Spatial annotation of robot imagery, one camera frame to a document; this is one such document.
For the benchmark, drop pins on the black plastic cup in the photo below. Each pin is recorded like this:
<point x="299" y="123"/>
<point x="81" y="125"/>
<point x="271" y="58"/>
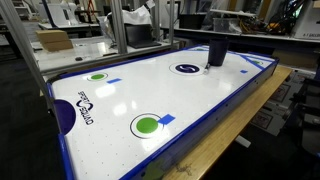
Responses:
<point x="218" y="51"/>

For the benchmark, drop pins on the white blue air hockey table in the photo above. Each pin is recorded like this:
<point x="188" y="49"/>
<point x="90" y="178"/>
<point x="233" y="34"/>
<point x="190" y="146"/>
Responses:
<point x="150" y="93"/>

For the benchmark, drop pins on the small blue tape piece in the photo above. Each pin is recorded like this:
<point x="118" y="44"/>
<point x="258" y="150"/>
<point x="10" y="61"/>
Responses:
<point x="243" y="71"/>
<point x="114" y="80"/>
<point x="166" y="119"/>

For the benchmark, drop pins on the black laptop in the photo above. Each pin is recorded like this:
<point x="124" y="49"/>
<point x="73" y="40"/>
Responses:
<point x="140" y="35"/>

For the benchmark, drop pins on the dark storage bin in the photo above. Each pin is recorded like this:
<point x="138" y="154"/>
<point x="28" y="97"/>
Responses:
<point x="191" y="20"/>

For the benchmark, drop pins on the white cloth cover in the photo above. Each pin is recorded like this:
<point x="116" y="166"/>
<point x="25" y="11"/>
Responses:
<point x="133" y="16"/>

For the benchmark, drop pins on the light wooden table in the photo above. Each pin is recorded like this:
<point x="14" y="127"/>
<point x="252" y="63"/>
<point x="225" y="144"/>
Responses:
<point x="226" y="133"/>

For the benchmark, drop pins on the small black mouse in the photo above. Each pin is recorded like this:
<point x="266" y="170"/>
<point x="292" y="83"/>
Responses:
<point x="79" y="58"/>

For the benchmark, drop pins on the grey long shelf bench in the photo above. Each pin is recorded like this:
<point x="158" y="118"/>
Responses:
<point x="233" y="34"/>

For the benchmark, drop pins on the clear storage bin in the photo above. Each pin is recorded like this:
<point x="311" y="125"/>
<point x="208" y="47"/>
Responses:
<point x="226" y="25"/>

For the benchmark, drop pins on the brown cardboard box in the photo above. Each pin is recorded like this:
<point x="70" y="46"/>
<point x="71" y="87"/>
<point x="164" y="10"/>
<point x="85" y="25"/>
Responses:
<point x="53" y="40"/>

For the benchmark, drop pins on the white lab machine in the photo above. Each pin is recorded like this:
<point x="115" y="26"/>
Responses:
<point x="60" y="13"/>

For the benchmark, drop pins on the white equipment box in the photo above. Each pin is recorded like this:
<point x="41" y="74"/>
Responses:
<point x="308" y="23"/>

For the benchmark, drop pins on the aluminium frame workbench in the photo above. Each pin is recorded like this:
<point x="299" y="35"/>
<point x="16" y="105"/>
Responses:
<point x="83" y="50"/>

